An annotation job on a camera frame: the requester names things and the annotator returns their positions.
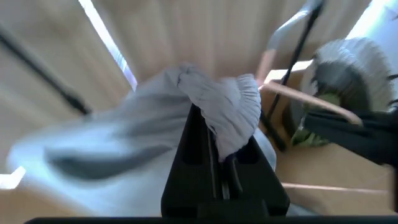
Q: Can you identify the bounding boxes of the green garment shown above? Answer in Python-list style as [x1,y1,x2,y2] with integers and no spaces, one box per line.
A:
[292,93,340,147]

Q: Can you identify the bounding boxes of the black clothes rack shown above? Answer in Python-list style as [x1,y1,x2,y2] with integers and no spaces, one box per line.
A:
[0,0,326,153]

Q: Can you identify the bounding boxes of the white laundry basket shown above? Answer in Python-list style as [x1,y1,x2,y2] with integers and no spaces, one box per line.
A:
[300,37,398,147]

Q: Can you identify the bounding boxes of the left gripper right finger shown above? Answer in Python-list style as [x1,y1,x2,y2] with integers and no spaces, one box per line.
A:
[222,136,290,218]

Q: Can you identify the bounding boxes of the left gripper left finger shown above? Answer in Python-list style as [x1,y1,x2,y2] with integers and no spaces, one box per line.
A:
[160,104,223,218]

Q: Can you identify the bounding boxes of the pale grey shorts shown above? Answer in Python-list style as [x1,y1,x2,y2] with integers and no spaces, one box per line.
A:
[6,63,312,217]

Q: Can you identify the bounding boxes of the pink clothes hanger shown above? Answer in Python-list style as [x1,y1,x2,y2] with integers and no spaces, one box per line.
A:
[256,49,364,127]

